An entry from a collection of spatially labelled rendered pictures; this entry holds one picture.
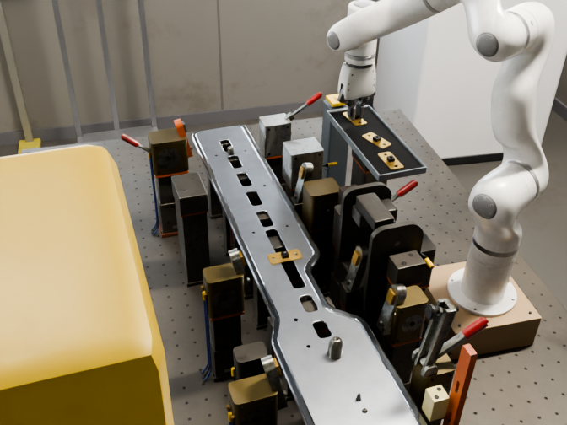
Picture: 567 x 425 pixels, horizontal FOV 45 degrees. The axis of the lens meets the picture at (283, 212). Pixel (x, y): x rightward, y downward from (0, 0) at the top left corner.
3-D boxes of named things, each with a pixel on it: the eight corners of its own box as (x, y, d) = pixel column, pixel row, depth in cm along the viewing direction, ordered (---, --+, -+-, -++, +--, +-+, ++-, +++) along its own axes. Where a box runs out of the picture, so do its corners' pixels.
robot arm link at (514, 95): (478, 210, 173) (512, 185, 182) (521, 223, 165) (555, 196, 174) (478, 11, 149) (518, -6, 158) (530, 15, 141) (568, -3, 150)
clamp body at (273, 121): (259, 207, 241) (258, 116, 220) (290, 201, 244) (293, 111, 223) (265, 219, 236) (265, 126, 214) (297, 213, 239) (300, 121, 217)
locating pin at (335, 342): (325, 355, 148) (326, 334, 144) (338, 352, 149) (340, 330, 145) (330, 366, 146) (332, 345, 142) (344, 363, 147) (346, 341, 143)
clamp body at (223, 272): (197, 368, 182) (189, 269, 161) (240, 357, 185) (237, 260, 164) (203, 387, 177) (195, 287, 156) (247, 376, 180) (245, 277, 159)
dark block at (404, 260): (371, 377, 180) (388, 255, 155) (395, 371, 181) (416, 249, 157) (379, 391, 176) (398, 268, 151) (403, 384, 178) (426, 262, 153)
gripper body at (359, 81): (369, 51, 192) (365, 87, 198) (337, 56, 188) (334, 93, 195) (382, 60, 186) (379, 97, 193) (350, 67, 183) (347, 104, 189)
